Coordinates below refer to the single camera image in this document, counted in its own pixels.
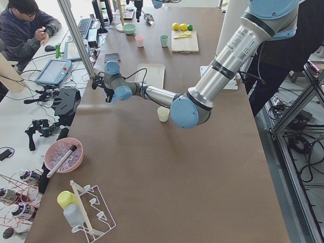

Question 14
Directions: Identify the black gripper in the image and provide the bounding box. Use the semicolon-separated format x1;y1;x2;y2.
91;72;114;103
133;0;143;22

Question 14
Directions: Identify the blue cup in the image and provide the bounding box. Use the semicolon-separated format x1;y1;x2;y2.
110;94;118;105

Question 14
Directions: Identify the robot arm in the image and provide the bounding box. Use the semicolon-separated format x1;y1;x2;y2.
133;0;181;22
92;1;299;129

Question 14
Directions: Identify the cream rabbit tray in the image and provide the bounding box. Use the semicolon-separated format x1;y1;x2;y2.
135;63;165;89

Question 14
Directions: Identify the metal scoop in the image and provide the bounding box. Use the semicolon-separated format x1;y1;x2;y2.
144;13;155;25

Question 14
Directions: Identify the green bowl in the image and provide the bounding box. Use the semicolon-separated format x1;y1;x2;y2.
123;23;136;35

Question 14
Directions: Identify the wooden mug tree stand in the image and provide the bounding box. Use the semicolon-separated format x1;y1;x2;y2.
116;0;125;32

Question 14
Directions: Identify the pink cup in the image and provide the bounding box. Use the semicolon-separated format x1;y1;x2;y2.
135;34;144;48

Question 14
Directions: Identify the black monitor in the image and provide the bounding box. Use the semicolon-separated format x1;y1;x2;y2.
91;0;113;34

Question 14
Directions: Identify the blue teach pendant far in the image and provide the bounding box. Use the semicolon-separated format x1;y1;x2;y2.
63;39;90;61

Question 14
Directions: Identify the blue teach pendant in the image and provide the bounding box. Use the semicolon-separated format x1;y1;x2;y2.
63;39;90;61
35;59;72;85

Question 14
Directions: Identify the yellow lemon lower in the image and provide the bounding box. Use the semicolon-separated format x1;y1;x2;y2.
172;22;179;31

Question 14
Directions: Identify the yellow lemon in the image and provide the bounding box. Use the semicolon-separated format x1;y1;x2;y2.
179;23;188;31
172;22;179;31

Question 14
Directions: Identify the green cup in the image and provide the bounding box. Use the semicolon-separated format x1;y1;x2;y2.
160;34;169;48

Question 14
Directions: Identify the blue teach pendant near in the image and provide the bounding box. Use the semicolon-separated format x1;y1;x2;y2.
35;59;72;85

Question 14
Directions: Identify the yellow lemon upper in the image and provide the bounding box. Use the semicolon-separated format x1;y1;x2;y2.
179;23;188;31

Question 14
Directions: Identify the yellow plastic knife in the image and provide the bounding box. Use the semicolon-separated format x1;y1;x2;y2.
173;35;192;39

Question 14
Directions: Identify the green lime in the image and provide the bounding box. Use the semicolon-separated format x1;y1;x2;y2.
187;24;193;31

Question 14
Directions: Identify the black keyboard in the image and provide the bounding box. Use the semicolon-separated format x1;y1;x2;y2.
77;18;93;39

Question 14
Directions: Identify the bamboo cutting board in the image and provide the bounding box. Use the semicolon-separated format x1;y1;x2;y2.
171;30;199;53

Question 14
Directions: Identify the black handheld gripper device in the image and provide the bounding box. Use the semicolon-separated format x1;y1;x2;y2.
25;119;61;151

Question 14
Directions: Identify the white cup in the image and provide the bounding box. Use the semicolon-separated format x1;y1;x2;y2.
157;106;170;122

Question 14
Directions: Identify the pink bowl with ice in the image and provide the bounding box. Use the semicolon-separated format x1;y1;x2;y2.
44;137;84;173

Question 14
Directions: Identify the metal muddler in bowl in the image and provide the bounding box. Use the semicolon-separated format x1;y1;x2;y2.
46;145;77;178

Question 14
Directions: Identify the seated person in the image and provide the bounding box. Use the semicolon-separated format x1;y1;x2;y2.
1;0;61;72

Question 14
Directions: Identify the bottle in copper rack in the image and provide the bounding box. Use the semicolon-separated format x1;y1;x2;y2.
18;169;41;184

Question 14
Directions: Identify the yellow plastic cup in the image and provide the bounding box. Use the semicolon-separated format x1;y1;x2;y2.
57;190;77;209

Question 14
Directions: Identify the pale grey plastic cup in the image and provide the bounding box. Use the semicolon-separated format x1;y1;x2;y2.
63;203;85;228

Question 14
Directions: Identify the aluminium frame post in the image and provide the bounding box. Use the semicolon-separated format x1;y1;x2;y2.
57;0;95;78

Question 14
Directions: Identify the white wire cup rack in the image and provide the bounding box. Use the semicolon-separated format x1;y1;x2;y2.
71;185;116;242

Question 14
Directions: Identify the wooden rack handle bar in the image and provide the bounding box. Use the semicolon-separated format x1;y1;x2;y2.
70;180;94;235

